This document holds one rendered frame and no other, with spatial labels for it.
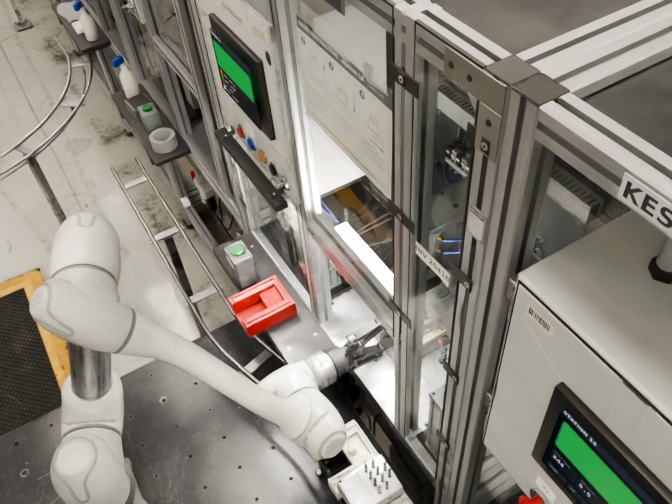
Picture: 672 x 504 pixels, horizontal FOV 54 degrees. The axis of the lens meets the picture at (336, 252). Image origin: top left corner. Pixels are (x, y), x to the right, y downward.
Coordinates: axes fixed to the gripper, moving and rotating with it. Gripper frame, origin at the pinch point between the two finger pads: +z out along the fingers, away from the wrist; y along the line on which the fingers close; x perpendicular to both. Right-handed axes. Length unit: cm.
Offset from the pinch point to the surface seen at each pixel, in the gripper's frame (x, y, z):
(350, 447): -16.9, -11.6, -25.4
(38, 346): 140, -99, -101
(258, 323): 25.6, -4.8, -28.9
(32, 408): 109, -99, -111
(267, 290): 35.2, -5.3, -21.3
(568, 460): -65, 58, -17
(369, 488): -29.7, -7.7, -27.9
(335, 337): 12.5, -9.5, -12.0
